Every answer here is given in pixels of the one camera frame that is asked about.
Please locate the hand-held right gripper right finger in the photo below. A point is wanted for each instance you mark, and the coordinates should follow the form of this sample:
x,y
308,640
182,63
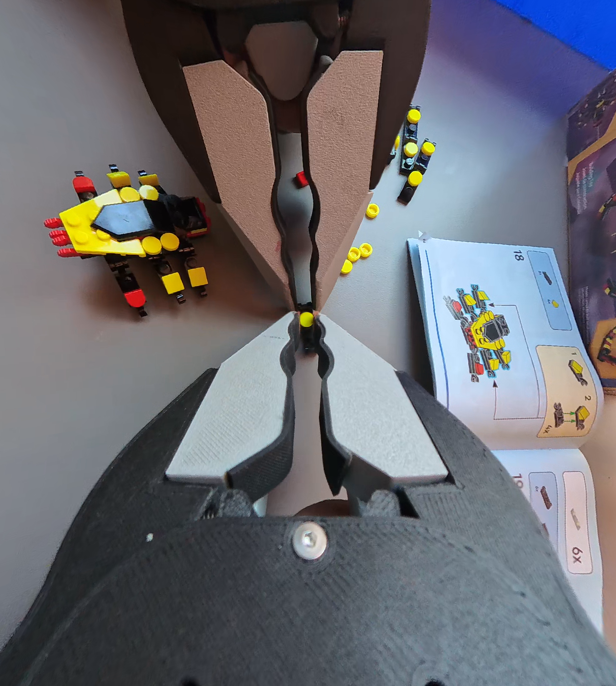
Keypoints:
x,y
383,423

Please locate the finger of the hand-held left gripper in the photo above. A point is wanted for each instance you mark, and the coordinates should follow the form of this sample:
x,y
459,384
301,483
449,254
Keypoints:
x,y
345,134
233,134

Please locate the black brick plate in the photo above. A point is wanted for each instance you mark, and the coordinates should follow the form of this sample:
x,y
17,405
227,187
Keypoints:
x,y
308,340

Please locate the open instruction booklet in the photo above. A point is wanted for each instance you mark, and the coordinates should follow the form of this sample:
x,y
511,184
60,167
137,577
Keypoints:
x,y
522,429

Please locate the blue plastic bin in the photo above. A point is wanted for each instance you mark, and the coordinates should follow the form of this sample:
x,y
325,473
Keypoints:
x,y
581,21

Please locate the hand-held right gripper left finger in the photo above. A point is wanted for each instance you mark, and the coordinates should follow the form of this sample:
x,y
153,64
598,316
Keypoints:
x,y
238,418

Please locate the small red brick piece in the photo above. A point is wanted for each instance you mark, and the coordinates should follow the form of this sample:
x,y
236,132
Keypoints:
x,y
301,179

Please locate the yellow black toy brick model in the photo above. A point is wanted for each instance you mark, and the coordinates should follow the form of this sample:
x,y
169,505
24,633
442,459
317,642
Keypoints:
x,y
125,217

